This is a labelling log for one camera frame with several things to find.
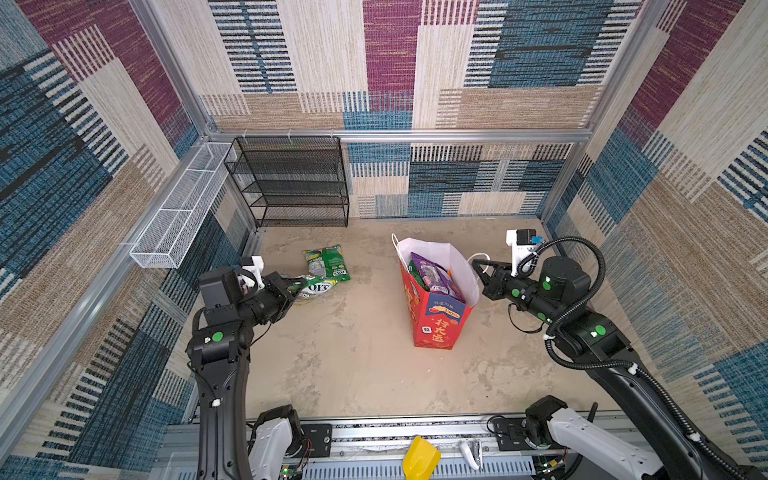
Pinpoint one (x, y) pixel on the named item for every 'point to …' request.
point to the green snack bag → (329, 262)
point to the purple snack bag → (437, 277)
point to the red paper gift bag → (437, 319)
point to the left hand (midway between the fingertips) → (306, 276)
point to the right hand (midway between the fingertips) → (472, 268)
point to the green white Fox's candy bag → (314, 286)
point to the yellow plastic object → (421, 460)
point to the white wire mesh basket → (170, 237)
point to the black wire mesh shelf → (294, 181)
